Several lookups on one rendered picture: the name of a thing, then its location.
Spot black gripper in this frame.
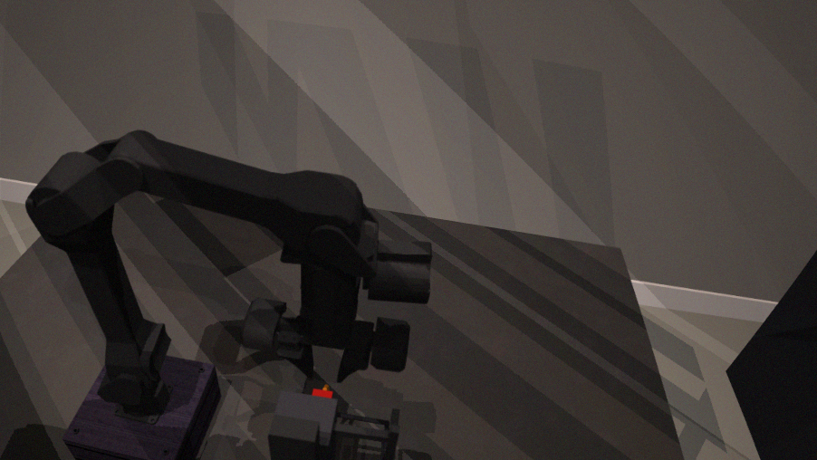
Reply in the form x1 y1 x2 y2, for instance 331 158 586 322
240 292 410 383

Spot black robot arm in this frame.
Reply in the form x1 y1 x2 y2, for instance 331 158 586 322
25 130 432 426

